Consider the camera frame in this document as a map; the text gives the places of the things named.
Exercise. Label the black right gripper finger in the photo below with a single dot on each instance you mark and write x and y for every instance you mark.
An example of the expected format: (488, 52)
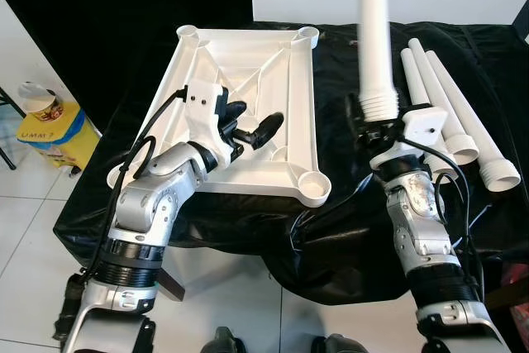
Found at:
(352, 115)

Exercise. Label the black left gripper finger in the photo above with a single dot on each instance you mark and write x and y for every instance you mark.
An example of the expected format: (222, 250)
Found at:
(269, 130)
(235, 110)

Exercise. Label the white plastic children table top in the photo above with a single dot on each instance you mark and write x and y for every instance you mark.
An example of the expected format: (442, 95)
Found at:
(264, 64)

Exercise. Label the white plastic table leg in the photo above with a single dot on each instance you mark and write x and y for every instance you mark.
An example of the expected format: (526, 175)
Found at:
(438, 97)
(417, 88)
(376, 31)
(469, 117)

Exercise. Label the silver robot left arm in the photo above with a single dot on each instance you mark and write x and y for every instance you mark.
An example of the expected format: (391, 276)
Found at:
(140, 204)

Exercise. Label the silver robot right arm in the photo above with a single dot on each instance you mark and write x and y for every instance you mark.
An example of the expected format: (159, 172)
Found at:
(417, 229)

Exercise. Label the black shiny table cloth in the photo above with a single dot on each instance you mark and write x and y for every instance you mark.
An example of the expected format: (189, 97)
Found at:
(331, 237)

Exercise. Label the yellow cardboard box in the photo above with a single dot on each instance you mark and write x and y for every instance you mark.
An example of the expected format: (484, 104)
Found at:
(62, 142)

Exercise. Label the grey robot right leg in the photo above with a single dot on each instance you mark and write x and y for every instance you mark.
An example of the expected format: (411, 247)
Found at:
(337, 345)

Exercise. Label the pink patterned bag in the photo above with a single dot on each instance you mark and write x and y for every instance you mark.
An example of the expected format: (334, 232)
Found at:
(521, 303)

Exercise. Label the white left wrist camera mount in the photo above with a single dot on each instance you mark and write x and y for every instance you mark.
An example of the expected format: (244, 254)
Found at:
(202, 109)

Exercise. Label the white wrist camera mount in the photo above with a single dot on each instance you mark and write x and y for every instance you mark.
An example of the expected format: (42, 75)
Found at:
(202, 109)
(426, 126)

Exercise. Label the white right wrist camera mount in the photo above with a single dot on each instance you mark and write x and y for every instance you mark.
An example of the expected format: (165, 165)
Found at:
(426, 126)

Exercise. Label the dark grey door frame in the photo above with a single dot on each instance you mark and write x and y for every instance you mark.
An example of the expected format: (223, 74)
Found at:
(522, 18)

